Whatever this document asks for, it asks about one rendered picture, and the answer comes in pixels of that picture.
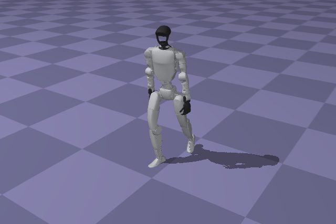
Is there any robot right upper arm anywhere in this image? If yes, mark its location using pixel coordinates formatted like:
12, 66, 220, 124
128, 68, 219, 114
144, 47, 155, 76

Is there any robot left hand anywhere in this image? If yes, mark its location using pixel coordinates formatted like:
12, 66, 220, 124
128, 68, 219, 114
180, 96, 191, 115

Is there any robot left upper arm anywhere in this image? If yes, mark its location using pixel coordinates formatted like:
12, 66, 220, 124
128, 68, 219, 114
174, 49, 186, 81

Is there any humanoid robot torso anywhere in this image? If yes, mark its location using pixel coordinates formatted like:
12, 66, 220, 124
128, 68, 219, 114
152, 45, 178, 100

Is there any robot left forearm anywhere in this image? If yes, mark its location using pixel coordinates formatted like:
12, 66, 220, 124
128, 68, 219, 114
181, 73, 191, 101

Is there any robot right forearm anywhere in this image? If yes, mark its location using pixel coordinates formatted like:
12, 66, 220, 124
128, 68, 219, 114
146, 74, 155, 92

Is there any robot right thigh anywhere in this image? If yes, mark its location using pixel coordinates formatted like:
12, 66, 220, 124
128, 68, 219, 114
148, 90, 163, 135

